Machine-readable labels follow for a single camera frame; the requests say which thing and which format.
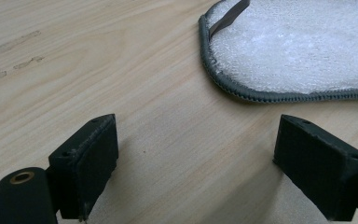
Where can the white towel with grey trim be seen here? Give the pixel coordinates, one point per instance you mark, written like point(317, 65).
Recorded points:
point(295, 46)

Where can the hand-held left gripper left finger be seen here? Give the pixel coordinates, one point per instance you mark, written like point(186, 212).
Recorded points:
point(84, 168)

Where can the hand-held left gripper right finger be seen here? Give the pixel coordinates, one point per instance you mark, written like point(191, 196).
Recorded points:
point(320, 165)

